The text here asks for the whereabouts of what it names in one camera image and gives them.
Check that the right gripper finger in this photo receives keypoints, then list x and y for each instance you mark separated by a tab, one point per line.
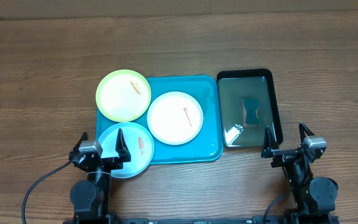
270	147
305	133

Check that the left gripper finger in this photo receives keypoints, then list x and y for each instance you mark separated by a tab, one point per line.
84	137
122	148

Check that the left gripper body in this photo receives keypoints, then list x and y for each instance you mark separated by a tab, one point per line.
111	163

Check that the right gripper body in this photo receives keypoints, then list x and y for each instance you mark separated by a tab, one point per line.
286	153

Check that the yellow-green plate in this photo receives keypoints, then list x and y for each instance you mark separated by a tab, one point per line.
123	95

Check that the white pink plate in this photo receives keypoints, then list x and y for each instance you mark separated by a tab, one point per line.
175	118

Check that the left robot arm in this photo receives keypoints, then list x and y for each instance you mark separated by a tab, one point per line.
90	197

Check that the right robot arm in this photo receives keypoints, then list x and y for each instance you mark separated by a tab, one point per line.
314	196

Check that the teal plastic tray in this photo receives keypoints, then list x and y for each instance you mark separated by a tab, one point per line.
208	144

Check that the black water tray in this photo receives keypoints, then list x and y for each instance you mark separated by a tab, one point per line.
233	87

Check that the light blue plate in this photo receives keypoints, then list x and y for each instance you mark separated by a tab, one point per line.
140	144

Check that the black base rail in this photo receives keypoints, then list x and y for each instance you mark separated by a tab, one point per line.
259	219

